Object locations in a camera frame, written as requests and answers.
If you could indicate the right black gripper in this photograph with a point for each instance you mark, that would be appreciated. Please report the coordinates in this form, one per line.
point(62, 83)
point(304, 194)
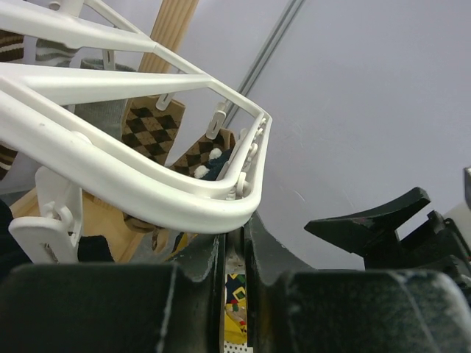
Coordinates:
point(436, 245)

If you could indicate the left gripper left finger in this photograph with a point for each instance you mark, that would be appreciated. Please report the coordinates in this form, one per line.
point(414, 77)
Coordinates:
point(175, 306)

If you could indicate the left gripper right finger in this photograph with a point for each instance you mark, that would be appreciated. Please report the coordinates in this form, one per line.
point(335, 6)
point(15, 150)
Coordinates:
point(293, 307)

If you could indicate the yellow sock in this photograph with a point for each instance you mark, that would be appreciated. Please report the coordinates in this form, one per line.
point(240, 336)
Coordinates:
point(235, 322)
point(165, 243)

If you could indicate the white plastic laundry basket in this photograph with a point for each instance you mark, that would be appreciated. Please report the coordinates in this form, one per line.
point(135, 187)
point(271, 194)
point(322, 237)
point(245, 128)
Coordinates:
point(229, 347)

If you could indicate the navy patterned sock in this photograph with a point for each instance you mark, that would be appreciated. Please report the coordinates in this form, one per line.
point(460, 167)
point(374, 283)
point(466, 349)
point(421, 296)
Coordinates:
point(210, 170)

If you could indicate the beige brown argyle sock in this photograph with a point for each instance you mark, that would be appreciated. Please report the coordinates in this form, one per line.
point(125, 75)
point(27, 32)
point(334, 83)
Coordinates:
point(152, 133)

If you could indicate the white plastic clip hanger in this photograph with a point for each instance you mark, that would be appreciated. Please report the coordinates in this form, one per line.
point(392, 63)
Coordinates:
point(211, 207)

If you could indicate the wooden hanger stand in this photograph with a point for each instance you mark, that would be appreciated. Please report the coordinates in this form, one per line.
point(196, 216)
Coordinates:
point(76, 157)

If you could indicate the navy santa sock pair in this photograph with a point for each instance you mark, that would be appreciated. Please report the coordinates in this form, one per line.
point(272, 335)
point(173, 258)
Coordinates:
point(235, 288)

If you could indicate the black hanging sock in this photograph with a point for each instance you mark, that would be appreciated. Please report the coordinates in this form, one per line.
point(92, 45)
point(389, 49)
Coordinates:
point(39, 240)

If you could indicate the grey striped hanging sock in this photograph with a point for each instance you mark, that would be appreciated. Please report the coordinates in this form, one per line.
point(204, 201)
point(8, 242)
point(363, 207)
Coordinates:
point(98, 110)

